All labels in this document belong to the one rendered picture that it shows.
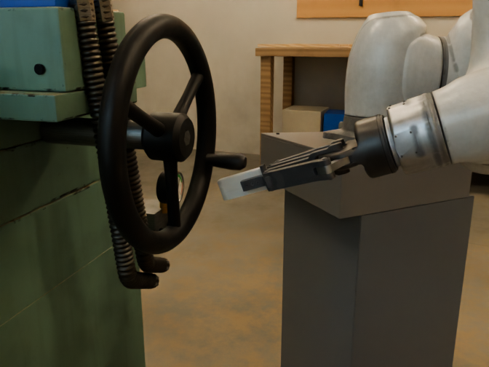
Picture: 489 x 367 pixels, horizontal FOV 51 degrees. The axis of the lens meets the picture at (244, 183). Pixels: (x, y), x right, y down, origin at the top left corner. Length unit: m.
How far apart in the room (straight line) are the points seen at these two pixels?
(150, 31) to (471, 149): 0.37
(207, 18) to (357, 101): 3.19
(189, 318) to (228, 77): 2.67
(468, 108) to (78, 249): 0.57
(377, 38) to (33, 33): 0.70
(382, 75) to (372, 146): 0.48
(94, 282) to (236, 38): 3.42
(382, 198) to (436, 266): 0.24
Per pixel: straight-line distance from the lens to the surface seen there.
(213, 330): 1.76
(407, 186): 1.07
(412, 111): 0.63
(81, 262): 0.83
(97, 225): 0.86
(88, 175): 0.82
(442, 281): 1.23
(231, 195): 0.71
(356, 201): 0.99
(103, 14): 0.66
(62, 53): 0.61
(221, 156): 0.73
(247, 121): 4.16
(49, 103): 0.60
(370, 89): 1.10
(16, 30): 0.64
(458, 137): 0.62
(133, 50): 0.55
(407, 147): 0.62
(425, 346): 1.29
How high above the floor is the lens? 0.93
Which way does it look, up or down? 16 degrees down
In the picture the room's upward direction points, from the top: straight up
